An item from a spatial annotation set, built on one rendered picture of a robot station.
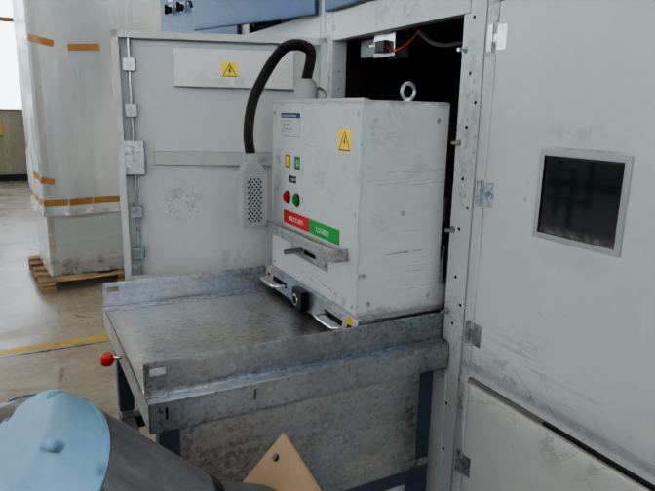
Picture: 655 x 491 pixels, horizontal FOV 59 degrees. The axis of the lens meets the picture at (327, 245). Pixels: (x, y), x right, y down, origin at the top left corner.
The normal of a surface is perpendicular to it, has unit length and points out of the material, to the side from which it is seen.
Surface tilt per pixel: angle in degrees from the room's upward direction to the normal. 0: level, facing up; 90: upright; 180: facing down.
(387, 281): 90
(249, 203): 90
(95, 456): 49
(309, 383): 90
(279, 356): 90
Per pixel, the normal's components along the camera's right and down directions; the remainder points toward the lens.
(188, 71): 0.15, 0.22
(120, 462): 0.75, -0.57
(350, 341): 0.47, 0.21
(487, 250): -0.88, 0.08
